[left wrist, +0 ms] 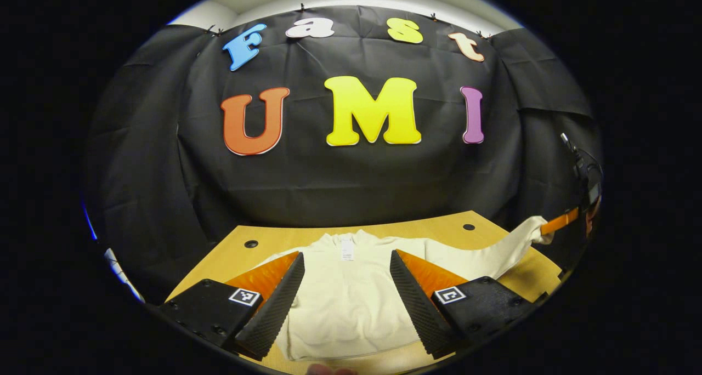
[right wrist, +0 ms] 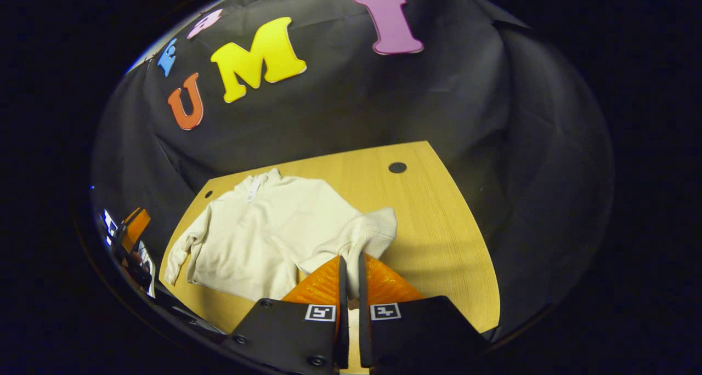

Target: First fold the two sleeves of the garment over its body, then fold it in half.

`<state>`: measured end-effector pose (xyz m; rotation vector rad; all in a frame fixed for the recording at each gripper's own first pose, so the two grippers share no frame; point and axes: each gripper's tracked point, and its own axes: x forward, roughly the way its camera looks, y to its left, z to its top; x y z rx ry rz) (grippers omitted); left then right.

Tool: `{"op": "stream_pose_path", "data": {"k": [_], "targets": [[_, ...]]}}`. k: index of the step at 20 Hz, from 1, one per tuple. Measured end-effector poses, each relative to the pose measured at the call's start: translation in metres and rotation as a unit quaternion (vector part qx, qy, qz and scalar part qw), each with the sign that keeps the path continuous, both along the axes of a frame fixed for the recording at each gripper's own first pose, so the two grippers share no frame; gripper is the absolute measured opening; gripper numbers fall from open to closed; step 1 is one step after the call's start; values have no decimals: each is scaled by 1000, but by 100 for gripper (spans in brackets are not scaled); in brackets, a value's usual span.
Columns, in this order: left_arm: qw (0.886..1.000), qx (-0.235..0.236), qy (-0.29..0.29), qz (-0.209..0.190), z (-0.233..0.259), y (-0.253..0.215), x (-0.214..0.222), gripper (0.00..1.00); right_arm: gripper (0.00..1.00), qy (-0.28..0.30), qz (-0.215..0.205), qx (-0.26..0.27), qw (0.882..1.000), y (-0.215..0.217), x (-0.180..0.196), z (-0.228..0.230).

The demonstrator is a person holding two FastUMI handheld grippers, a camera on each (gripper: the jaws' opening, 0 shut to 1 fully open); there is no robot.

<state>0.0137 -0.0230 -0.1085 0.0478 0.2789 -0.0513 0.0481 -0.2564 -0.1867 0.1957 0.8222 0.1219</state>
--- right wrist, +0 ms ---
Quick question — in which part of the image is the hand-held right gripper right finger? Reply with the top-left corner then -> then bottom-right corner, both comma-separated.
359,253 -> 491,375

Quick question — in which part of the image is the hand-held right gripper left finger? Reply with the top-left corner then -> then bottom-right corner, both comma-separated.
230,254 -> 350,375

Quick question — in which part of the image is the cream sweater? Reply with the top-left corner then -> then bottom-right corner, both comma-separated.
163,168 -> 398,365

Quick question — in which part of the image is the black backdrop cloth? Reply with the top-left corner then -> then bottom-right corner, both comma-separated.
90,0 -> 615,343

